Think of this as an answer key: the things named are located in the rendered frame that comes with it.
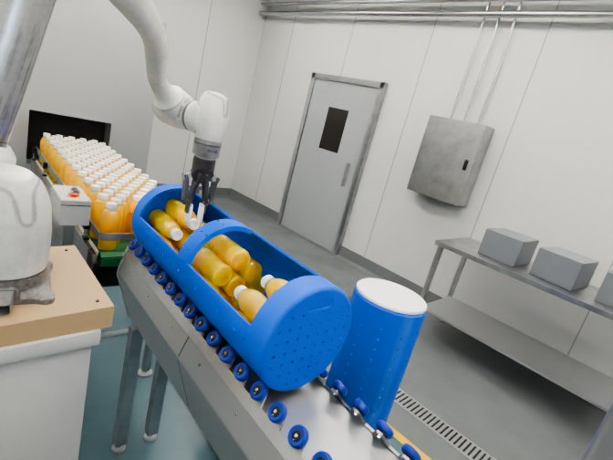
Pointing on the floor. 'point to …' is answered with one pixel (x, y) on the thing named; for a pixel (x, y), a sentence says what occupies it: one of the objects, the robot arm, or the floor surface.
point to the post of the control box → (67, 235)
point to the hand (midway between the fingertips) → (194, 214)
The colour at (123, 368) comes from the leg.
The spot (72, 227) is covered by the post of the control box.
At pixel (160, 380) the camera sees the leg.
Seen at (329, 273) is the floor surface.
